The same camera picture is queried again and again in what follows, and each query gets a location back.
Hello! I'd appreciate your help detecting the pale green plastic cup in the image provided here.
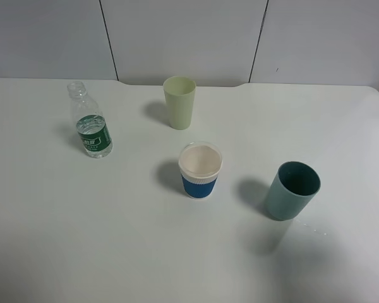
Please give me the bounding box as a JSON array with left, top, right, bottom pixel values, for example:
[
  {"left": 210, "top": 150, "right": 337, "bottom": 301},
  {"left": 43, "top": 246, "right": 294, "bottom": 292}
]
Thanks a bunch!
[{"left": 163, "top": 76, "right": 196, "bottom": 130}]

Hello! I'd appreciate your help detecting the white blue-sleeve paper cup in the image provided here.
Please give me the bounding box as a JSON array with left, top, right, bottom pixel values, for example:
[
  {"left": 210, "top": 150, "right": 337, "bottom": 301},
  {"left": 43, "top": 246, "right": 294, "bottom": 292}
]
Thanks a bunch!
[{"left": 178, "top": 141, "right": 222, "bottom": 199}]

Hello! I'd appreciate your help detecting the teal plastic cup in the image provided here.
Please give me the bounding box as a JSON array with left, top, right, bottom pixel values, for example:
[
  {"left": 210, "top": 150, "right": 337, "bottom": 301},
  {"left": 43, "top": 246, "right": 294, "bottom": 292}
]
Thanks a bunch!
[{"left": 265, "top": 161, "right": 321, "bottom": 221}]

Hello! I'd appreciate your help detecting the clear green-label water bottle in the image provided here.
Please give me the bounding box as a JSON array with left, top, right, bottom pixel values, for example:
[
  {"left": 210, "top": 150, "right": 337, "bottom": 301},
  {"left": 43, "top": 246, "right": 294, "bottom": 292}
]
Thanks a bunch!
[{"left": 67, "top": 81, "right": 113, "bottom": 158}]

